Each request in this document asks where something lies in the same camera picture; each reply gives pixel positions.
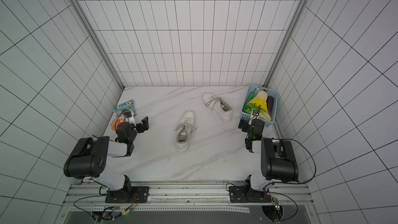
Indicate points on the light blue plastic basket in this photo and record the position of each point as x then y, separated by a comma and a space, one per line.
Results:
271, 92

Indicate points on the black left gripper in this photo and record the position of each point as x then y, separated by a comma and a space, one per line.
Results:
145, 125

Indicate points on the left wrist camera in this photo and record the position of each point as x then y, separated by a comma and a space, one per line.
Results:
129, 117

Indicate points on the orange patterned bowl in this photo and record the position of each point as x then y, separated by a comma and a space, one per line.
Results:
116, 122

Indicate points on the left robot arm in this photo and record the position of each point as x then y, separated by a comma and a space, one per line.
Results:
89, 157

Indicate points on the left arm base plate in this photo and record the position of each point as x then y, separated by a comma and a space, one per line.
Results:
128, 195

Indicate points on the white sneaker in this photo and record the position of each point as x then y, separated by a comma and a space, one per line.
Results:
217, 104
184, 130

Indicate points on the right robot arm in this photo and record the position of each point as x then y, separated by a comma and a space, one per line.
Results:
277, 160

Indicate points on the aluminium mounting rail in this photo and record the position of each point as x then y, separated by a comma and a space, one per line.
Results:
183, 196

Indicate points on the purple eggplant toy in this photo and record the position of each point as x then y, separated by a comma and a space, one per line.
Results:
270, 104

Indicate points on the green lettuce toy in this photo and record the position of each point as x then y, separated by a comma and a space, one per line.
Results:
249, 108

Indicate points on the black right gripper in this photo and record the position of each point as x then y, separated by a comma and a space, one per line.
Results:
256, 122

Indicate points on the green snack packet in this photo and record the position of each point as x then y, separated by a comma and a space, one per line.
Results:
125, 107

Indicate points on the green chili pepper toy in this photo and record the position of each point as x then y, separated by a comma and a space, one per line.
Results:
250, 97

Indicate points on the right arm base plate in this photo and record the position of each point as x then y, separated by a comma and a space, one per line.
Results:
242, 194

